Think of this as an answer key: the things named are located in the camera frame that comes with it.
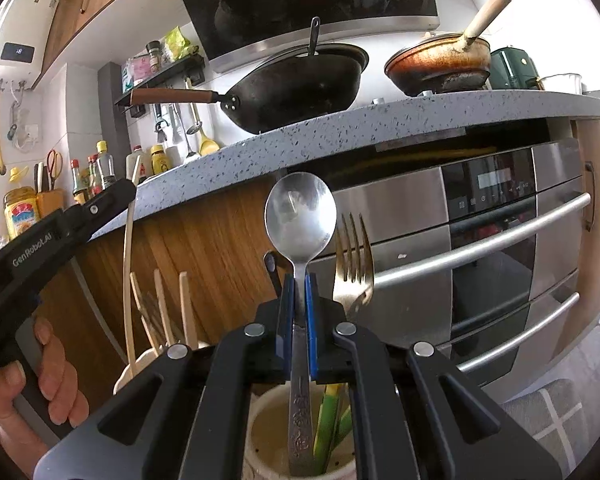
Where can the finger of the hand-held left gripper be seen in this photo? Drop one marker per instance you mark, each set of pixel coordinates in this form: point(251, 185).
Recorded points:
point(102, 207)

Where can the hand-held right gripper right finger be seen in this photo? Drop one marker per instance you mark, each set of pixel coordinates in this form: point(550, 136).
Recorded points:
point(311, 330)

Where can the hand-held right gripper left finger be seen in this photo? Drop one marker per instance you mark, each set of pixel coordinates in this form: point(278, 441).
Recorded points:
point(289, 320)

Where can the long wooden chopstick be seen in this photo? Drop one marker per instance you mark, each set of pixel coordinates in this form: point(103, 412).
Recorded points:
point(128, 270)

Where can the yellow tulip green-stem utensil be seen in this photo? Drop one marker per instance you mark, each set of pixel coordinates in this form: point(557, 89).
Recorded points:
point(325, 425)
point(345, 427)

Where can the silver metal spoon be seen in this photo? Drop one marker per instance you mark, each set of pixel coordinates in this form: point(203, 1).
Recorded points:
point(300, 215)

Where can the white utensil holder cup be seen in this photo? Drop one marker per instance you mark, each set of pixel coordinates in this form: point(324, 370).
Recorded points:
point(267, 430)

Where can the beige utensil holder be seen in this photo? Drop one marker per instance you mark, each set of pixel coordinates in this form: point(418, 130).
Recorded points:
point(127, 375)

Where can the person's left hand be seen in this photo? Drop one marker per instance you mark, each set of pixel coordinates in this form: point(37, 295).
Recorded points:
point(62, 385)

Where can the red-cap sauce bottle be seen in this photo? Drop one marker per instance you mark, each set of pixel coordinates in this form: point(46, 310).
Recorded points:
point(95, 180)
point(79, 187)

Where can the large yellow oil bottle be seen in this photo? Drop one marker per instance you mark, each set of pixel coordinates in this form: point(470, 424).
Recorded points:
point(22, 215)

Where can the wooden knife block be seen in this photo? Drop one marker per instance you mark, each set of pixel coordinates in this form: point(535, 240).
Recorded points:
point(50, 202)

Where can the white plastic jug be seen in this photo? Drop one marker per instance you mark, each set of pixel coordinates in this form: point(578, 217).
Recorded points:
point(135, 162)

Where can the silver metal fork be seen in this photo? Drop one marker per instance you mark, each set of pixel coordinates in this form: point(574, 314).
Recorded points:
point(352, 290)

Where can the yellow squeeze bottle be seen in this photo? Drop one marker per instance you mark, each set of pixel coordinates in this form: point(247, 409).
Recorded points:
point(159, 159)

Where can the metal peeler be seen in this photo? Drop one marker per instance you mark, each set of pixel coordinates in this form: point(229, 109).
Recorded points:
point(160, 127)

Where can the metal ladle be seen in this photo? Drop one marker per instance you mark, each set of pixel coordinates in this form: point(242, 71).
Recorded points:
point(191, 156)

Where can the wooden base cabinet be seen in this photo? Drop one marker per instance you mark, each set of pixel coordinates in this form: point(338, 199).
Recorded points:
point(205, 255)

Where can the wooden forks in holder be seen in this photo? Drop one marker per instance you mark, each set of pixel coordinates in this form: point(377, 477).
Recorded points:
point(142, 310)

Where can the pink packet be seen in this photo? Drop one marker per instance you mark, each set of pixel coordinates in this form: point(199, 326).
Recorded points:
point(141, 67)

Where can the stainless steel built-in appliance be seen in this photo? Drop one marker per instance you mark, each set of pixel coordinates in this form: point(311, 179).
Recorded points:
point(405, 210)

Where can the spice jar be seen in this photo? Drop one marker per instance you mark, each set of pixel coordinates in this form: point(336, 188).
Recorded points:
point(154, 57)

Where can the yellow-green snack packet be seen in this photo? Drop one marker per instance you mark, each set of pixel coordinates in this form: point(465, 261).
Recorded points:
point(177, 42)

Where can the white water heater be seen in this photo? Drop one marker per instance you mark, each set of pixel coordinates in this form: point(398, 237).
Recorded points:
point(22, 35)

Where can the black metal spatula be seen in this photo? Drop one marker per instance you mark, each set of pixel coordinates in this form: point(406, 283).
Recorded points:
point(314, 35)

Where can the green air fryer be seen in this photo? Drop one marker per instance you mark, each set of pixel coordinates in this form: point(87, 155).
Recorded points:
point(512, 67)

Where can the white wall socket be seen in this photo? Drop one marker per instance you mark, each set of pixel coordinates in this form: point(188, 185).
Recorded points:
point(27, 135)

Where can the black wall shelf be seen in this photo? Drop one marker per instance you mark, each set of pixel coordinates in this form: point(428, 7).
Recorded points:
point(175, 71)

